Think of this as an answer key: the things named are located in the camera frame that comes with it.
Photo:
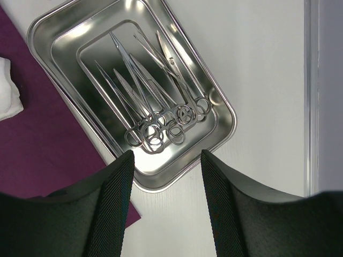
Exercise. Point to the steel instrument tray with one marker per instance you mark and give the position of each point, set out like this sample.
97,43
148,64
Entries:
72,39

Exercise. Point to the purple cloth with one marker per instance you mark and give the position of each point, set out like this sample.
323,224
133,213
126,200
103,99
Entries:
43,148

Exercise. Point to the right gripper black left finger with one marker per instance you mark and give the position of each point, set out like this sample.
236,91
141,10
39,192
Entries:
84,219

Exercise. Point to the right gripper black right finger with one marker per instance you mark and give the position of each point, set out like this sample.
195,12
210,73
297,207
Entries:
249,218

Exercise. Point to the right side aluminium rail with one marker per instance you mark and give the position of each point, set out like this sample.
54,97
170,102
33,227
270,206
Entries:
311,96

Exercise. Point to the instruments in tray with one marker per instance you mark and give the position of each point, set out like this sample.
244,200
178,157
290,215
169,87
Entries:
151,115

